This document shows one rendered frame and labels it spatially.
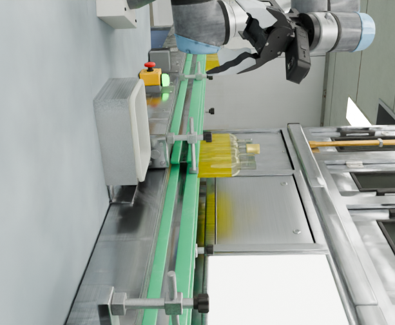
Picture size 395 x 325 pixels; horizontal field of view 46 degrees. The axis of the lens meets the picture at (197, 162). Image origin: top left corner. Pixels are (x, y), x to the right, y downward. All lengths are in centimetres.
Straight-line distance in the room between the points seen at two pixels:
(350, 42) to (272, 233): 63
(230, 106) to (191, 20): 642
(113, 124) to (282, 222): 61
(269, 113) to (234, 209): 627
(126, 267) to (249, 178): 78
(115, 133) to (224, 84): 644
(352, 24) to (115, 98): 52
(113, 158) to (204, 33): 39
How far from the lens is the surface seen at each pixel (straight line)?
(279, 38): 84
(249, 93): 755
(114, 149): 111
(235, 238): 134
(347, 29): 95
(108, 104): 107
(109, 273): 97
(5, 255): 66
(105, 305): 74
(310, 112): 780
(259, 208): 148
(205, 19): 122
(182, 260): 100
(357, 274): 127
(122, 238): 105
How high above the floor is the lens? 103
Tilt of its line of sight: 3 degrees down
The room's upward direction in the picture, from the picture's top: 89 degrees clockwise
